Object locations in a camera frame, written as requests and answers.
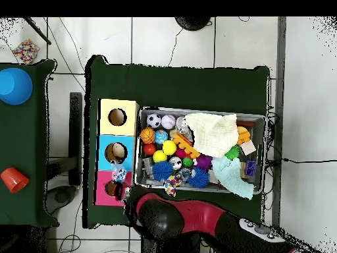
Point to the cream waffle cloth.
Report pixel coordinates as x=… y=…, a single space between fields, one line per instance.
x=213 y=134

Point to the clear plastic packet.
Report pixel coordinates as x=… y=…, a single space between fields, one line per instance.
x=119 y=174

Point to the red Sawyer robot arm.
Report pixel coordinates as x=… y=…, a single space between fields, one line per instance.
x=200 y=216

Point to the wooden box with three holes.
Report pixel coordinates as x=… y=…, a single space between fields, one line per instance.
x=102 y=158

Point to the shallow clear mesh bin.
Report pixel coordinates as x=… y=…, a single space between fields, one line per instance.
x=258 y=158

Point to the globe print ball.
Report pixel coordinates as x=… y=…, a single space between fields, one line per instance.
x=161 y=136

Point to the large yellow ball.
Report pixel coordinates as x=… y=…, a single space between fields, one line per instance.
x=169 y=147

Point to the small baseball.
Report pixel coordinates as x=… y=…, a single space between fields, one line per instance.
x=168 y=122

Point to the small yellow ball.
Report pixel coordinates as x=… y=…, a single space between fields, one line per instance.
x=159 y=156

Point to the small orange basketball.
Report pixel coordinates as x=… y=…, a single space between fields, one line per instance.
x=148 y=135

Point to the small soccer ball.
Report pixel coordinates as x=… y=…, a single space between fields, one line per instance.
x=154 y=120

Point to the blue spiky ball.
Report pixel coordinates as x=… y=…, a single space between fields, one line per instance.
x=198 y=177
x=162 y=171

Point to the colourful spotted plush toy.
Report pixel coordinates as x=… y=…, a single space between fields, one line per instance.
x=171 y=184

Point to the dark green table cloth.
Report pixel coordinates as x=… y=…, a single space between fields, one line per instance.
x=179 y=84

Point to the mint green cloth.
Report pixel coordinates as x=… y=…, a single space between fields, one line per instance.
x=229 y=174

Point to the black round stand base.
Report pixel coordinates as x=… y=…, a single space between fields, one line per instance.
x=192 y=22

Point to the green covered side table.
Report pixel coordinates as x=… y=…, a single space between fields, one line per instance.
x=21 y=132

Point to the red cup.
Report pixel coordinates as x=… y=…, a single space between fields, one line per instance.
x=14 y=179

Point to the blue bowl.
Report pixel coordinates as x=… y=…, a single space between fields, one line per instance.
x=15 y=86

